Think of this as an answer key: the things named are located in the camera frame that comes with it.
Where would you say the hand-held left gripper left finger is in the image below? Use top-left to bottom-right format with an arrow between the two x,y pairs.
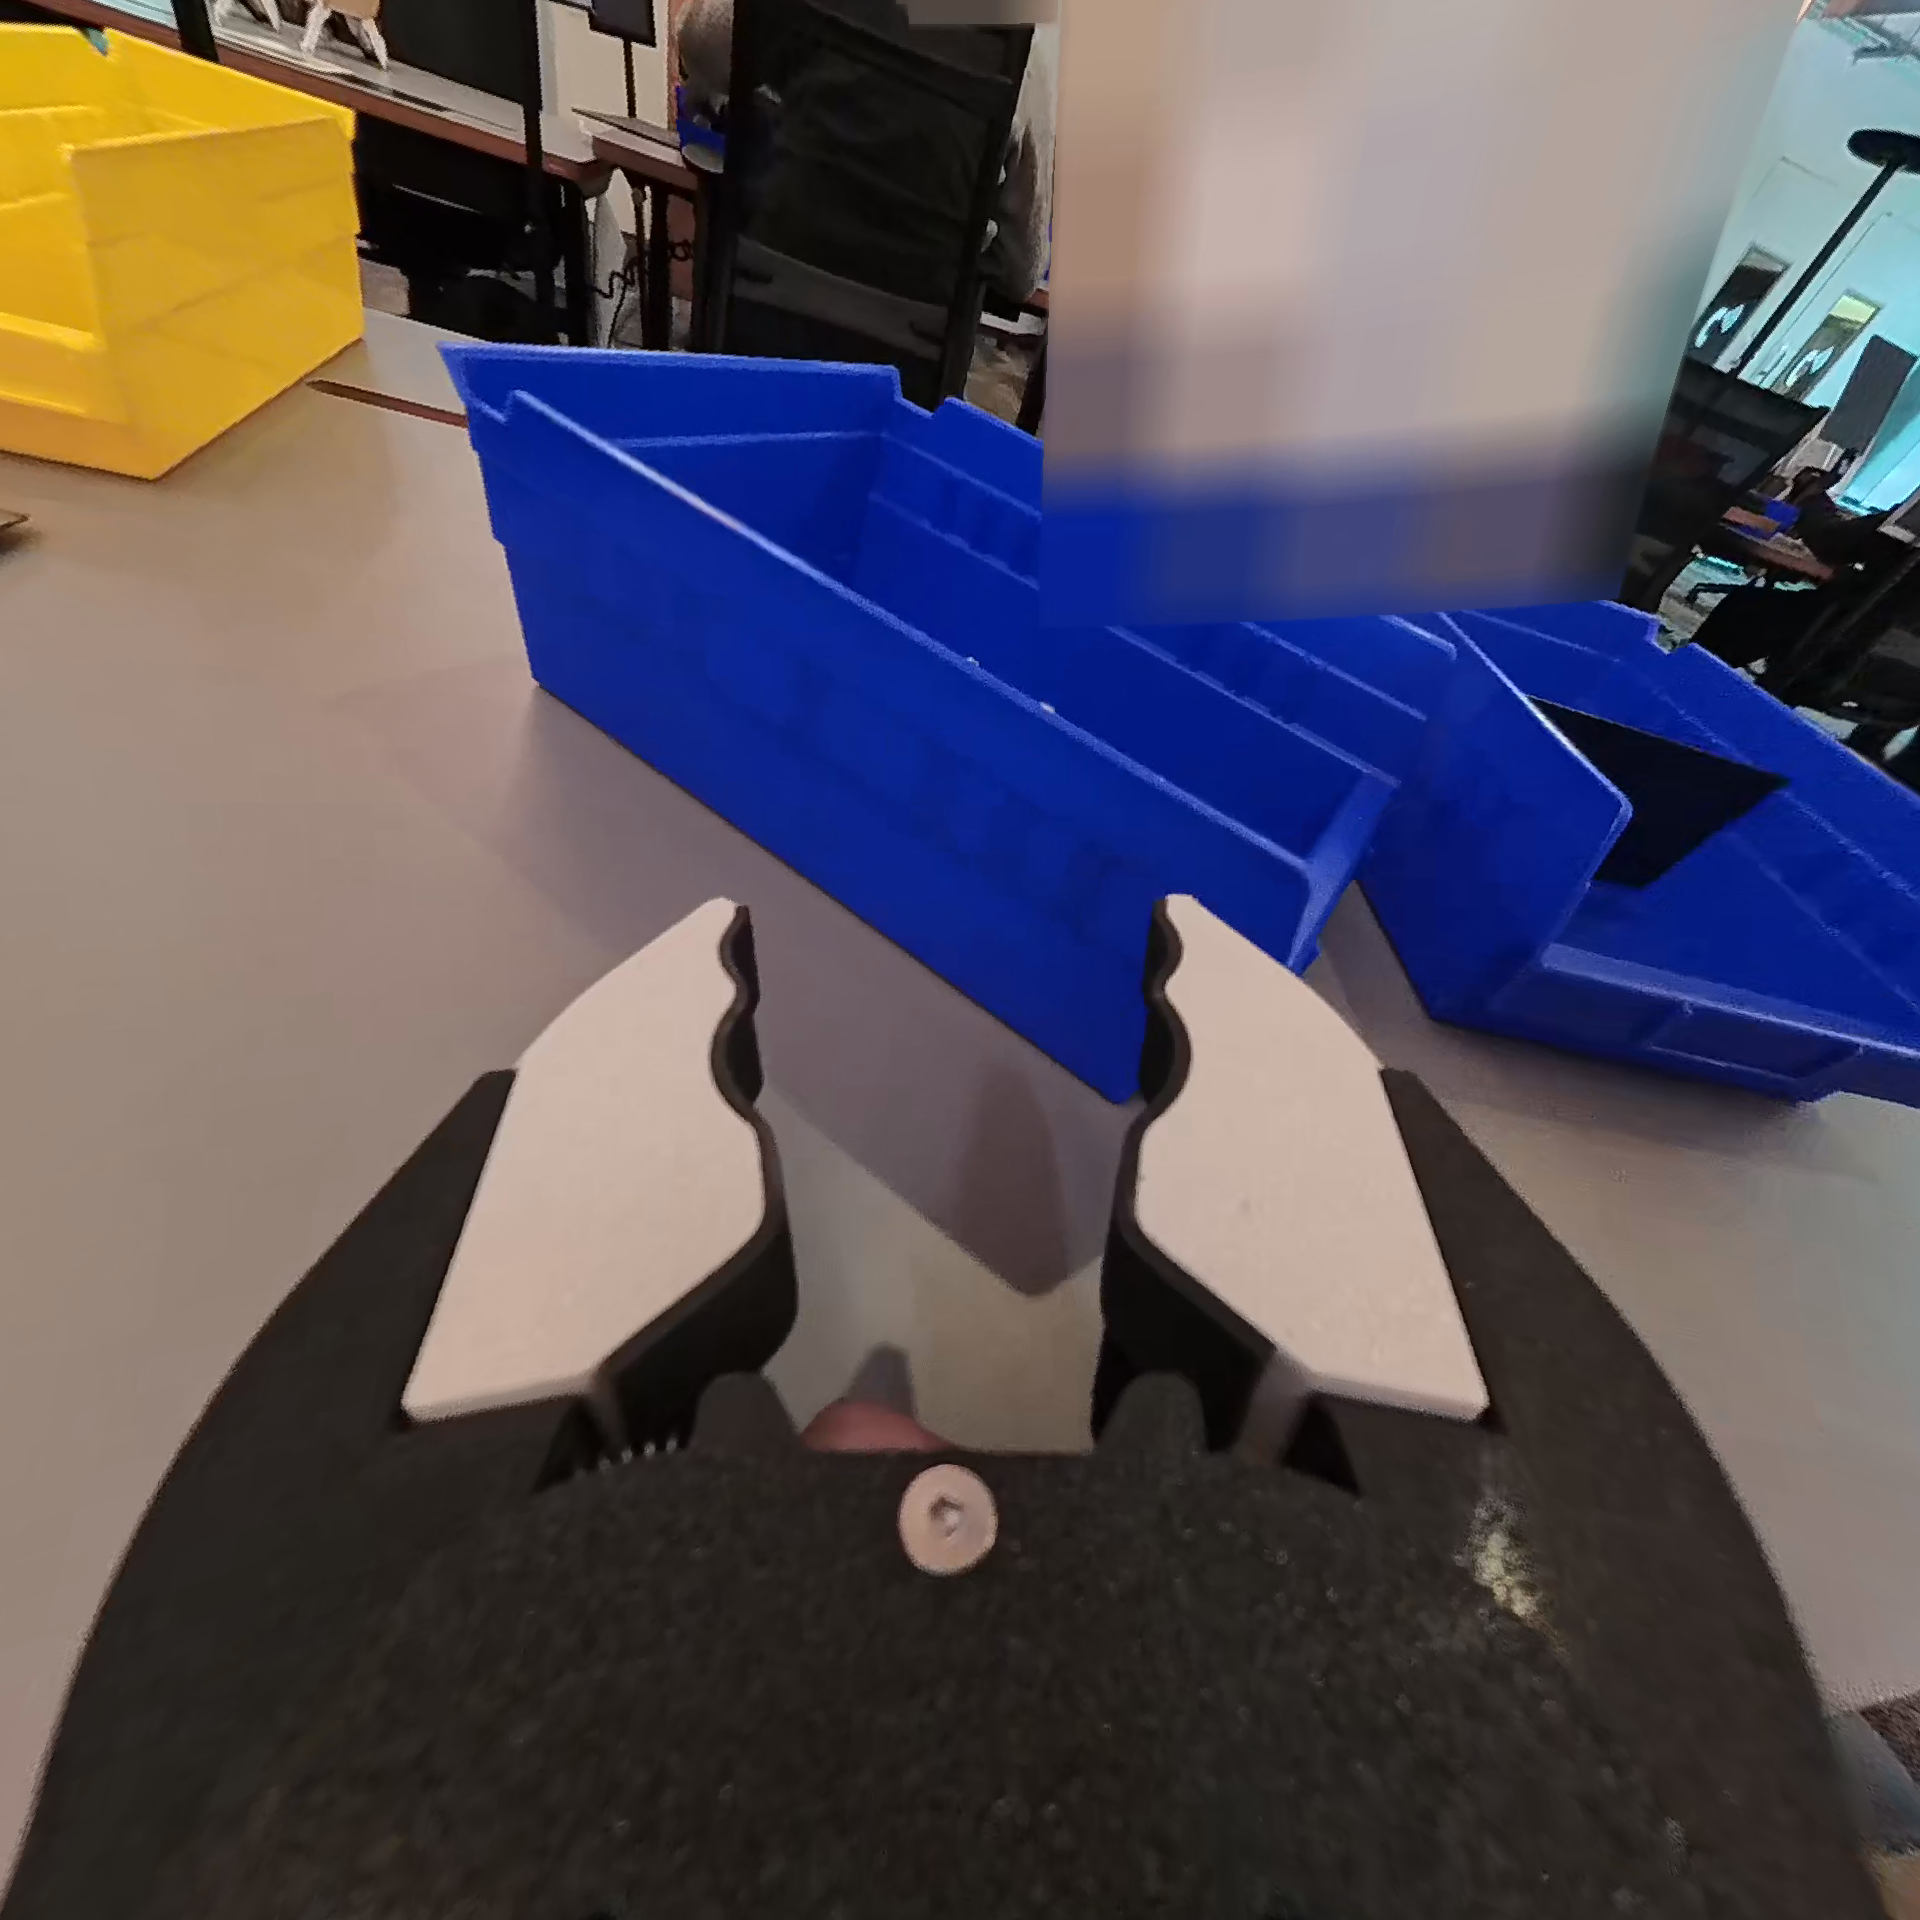
399,900 -> 799,1455

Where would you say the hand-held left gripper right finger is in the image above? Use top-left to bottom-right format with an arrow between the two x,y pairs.
1099,895 -> 1493,1465

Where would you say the blue divided storage bin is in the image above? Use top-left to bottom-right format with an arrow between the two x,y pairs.
1367,602 -> 1920,1108

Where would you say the person's left hand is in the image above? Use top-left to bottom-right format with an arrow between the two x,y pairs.
802,1396 -> 936,1461

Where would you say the yellow storage bin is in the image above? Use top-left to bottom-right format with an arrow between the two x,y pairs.
0,26 -> 367,482

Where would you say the black office chair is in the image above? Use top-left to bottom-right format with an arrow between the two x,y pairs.
706,0 -> 1051,415

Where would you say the black floor lamp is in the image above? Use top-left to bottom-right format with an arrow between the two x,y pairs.
1771,129 -> 1920,377

